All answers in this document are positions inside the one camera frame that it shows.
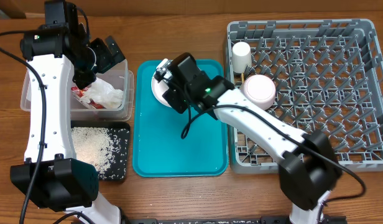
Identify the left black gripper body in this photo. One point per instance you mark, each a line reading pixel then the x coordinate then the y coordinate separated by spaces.
pixel 101 57

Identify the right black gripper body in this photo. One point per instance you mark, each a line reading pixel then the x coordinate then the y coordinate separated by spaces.
pixel 179 96

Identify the white napkin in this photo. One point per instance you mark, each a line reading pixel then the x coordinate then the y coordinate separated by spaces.
pixel 101 95

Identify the red snack wrapper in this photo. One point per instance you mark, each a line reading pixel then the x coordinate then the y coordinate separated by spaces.
pixel 78 93

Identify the pale green cup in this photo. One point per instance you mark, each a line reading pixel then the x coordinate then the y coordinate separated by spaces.
pixel 241 57

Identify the small white dish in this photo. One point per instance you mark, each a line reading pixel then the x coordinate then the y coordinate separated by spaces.
pixel 260 90

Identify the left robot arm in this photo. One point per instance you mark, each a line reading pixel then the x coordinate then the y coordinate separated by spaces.
pixel 58 55

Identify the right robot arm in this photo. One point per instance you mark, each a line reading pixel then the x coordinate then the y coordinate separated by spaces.
pixel 306 163

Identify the grey plastic dishwasher rack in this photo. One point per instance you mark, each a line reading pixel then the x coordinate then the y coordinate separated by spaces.
pixel 328 76

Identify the large white plate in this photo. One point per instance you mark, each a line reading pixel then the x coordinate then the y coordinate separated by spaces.
pixel 158 89

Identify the clear plastic bin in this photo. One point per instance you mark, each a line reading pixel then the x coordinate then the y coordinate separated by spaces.
pixel 117 81

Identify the teal plastic serving tray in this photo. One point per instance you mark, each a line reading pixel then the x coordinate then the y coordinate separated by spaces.
pixel 159 150

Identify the black plastic tray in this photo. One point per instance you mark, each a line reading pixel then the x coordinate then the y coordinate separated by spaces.
pixel 120 149

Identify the spilled rice pile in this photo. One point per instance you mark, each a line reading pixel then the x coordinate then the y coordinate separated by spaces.
pixel 92 149

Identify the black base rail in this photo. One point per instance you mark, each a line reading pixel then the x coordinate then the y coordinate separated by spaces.
pixel 260 220

